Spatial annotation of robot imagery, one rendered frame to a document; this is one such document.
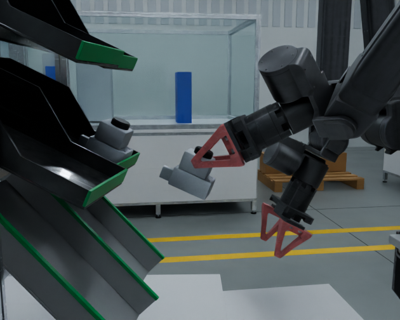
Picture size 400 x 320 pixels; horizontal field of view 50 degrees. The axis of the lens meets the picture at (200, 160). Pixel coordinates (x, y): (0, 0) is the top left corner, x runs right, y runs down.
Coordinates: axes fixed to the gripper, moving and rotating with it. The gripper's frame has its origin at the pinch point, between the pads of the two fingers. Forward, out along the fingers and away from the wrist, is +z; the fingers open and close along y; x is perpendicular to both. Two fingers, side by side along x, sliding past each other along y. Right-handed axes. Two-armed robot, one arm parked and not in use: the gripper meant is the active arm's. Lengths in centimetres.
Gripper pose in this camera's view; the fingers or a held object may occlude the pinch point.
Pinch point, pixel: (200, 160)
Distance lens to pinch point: 68.3
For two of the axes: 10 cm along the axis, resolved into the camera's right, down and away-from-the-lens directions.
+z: -8.7, 4.3, 2.2
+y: -1.8, 1.3, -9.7
